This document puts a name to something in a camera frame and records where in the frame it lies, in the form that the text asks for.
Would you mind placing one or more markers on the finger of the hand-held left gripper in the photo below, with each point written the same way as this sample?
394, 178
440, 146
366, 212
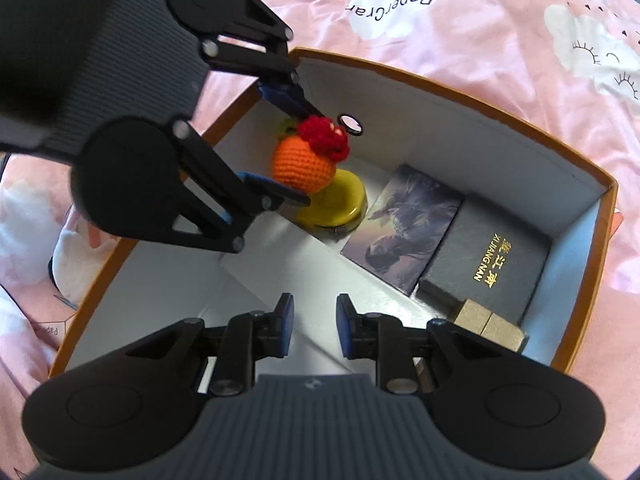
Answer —
285, 95
260, 190

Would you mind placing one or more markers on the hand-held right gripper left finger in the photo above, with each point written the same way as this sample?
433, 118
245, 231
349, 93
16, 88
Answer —
285, 325

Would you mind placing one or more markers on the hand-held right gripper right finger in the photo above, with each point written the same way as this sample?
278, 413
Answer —
345, 325

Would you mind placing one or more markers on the orange crocheted toy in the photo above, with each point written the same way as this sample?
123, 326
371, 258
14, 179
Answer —
300, 165

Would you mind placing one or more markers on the pink striped white plush toy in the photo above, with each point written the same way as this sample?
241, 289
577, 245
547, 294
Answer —
80, 265

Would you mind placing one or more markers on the orange cardboard box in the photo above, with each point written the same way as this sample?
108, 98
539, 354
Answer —
500, 160

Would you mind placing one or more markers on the yellow round tin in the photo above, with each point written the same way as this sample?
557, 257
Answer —
340, 200

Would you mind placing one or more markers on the dark printed picture box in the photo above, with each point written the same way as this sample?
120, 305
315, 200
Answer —
400, 230

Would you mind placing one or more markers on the brown cardboard box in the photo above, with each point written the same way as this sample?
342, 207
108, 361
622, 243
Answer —
490, 325

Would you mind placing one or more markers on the black gift box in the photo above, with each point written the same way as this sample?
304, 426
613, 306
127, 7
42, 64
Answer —
485, 260

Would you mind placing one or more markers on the pink printed blanket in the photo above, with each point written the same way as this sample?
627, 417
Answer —
500, 35

